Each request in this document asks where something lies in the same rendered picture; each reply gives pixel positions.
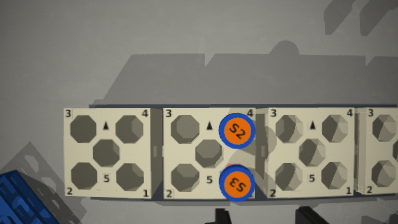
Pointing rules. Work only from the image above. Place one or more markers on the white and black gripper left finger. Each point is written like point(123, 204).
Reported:
point(222, 216)

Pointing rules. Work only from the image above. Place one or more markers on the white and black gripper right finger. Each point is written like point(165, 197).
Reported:
point(306, 215)

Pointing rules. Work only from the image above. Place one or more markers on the blue tube rack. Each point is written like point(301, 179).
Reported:
point(20, 190)

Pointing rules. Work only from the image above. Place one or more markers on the cream bucket adapter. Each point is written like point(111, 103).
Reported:
point(325, 166)
point(188, 128)
point(137, 144)
point(375, 167)

